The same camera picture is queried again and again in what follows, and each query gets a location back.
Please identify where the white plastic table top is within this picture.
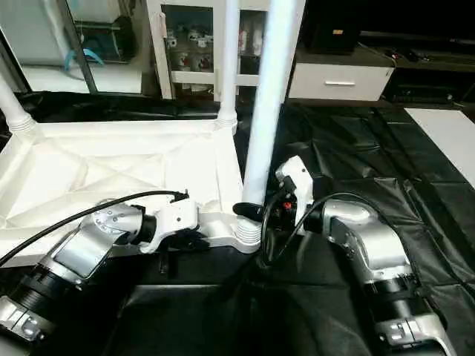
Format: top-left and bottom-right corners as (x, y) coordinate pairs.
(0, 117), (265, 269)

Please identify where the white plastic table leg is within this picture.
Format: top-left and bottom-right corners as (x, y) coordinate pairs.
(214, 0), (240, 136)
(233, 0), (307, 247)
(0, 73), (38, 136)

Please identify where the black work mat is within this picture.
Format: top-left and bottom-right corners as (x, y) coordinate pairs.
(0, 90), (475, 356)

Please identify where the white drawer unit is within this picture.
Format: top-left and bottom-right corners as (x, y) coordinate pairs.
(287, 62), (396, 103)

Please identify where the white glass door cabinet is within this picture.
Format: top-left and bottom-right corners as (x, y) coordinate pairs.
(145, 0), (272, 102)

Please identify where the black low shelf unit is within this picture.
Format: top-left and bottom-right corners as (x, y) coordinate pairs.
(301, 0), (475, 105)

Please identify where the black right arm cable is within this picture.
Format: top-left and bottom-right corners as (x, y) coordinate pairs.
(260, 191), (416, 269)

